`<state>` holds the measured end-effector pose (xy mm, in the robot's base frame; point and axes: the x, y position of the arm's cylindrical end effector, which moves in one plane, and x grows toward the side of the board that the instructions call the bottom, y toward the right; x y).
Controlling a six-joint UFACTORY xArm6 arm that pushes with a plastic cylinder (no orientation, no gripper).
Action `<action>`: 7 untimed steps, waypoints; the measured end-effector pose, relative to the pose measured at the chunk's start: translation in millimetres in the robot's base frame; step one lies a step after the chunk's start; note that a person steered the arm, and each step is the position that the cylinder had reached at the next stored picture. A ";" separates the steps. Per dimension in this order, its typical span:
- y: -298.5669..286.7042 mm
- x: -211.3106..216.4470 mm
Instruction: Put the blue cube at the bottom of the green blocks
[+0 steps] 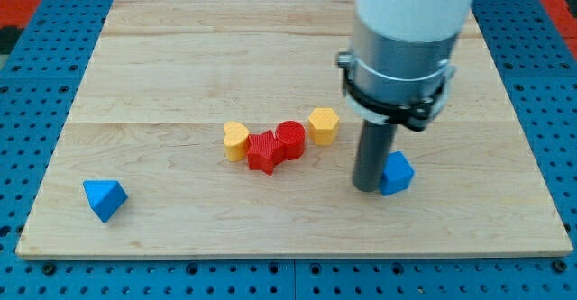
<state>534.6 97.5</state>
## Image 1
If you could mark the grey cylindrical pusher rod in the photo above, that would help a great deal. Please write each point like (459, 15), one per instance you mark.
(371, 156)

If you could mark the red cylinder block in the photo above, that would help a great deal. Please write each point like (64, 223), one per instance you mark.
(292, 136)

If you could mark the yellow heart block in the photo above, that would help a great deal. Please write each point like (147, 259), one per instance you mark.
(235, 140)

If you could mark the yellow hexagon block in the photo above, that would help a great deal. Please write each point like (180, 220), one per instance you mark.
(323, 125)

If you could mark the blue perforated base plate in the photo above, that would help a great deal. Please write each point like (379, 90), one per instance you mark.
(42, 74)

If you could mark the blue cube block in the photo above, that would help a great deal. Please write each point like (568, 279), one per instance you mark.
(396, 175)

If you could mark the red star block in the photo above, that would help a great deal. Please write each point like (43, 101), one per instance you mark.
(265, 152)

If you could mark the light wooden board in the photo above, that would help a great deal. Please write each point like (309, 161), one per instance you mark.
(166, 75)

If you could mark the blue triangular prism block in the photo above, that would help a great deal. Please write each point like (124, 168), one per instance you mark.
(105, 197)

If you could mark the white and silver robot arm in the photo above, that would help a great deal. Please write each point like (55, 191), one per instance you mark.
(397, 69)

